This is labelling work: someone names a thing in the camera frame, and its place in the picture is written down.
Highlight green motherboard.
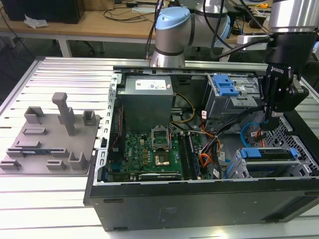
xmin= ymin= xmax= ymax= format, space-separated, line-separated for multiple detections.
xmin=109 ymin=133 xmax=200 ymax=182

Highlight grey parts rack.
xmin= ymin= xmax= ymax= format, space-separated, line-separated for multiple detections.
xmin=0 ymin=92 xmax=102 ymax=176

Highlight large black box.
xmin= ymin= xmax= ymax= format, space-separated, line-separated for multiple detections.
xmin=1 ymin=0 xmax=85 ymax=24

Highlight thin metal locking lever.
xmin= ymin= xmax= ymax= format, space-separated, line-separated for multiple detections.
xmin=168 ymin=123 xmax=175 ymax=150

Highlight orange wire bundle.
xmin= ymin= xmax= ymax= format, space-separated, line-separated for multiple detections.
xmin=199 ymin=153 xmax=213 ymax=173

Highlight hanging blue cables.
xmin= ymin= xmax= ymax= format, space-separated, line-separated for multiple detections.
xmin=234 ymin=19 xmax=250 ymax=37

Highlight white paper sheet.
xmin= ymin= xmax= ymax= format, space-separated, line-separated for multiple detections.
xmin=132 ymin=6 xmax=160 ymax=13

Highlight RAM stick with blue label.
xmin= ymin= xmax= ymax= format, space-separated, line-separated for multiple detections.
xmin=21 ymin=149 xmax=52 ymax=155

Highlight blue plastic drive latch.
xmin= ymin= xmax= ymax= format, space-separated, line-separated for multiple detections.
xmin=213 ymin=74 xmax=240 ymax=97

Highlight wooden desk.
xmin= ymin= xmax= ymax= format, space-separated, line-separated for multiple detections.
xmin=0 ymin=0 xmax=275 ymax=54

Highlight red black disk power wire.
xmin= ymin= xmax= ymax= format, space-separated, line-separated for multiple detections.
xmin=256 ymin=128 xmax=267 ymax=145

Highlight CPU socket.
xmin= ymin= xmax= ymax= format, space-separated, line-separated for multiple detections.
xmin=154 ymin=153 xmax=172 ymax=167

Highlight grey power supply unit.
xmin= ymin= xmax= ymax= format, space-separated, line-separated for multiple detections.
xmin=117 ymin=75 xmax=176 ymax=133

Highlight grey metal disk bay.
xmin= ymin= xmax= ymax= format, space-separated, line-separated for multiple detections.
xmin=223 ymin=146 xmax=315 ymax=180

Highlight black socket cover frame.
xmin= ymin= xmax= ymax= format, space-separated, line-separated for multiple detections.
xmin=151 ymin=126 xmax=170 ymax=151

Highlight black graphics card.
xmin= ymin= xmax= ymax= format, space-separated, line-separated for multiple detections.
xmin=138 ymin=172 xmax=182 ymax=181

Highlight RAM slot with blue clips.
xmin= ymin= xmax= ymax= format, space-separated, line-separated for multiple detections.
xmin=188 ymin=133 xmax=202 ymax=179

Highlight thin black base cable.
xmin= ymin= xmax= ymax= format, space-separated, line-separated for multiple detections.
xmin=145 ymin=0 xmax=165 ymax=60

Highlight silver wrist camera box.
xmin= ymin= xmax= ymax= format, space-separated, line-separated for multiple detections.
xmin=236 ymin=34 xmax=275 ymax=52

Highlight grey metal drive cage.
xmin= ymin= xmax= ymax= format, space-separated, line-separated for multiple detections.
xmin=203 ymin=73 xmax=266 ymax=120

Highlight black cable bundle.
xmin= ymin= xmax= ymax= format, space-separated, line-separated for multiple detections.
xmin=199 ymin=106 xmax=267 ymax=180

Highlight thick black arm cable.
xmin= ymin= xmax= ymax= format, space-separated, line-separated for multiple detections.
xmin=203 ymin=0 xmax=271 ymax=59
xmin=239 ymin=0 xmax=270 ymax=33

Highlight thin black desk cable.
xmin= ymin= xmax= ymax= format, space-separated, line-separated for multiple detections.
xmin=103 ymin=8 xmax=160 ymax=21

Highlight yellow and black power cable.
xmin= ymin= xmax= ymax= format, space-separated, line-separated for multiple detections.
xmin=170 ymin=93 xmax=196 ymax=124

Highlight small black box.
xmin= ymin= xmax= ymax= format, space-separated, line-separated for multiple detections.
xmin=249 ymin=14 xmax=266 ymax=29

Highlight hard disk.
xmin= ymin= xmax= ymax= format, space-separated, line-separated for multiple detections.
xmin=239 ymin=146 xmax=299 ymax=163

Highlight black open PC case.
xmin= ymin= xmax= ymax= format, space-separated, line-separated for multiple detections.
xmin=83 ymin=65 xmax=319 ymax=232

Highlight blue disk data wire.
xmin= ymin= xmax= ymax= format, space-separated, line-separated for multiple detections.
xmin=240 ymin=120 xmax=270 ymax=150

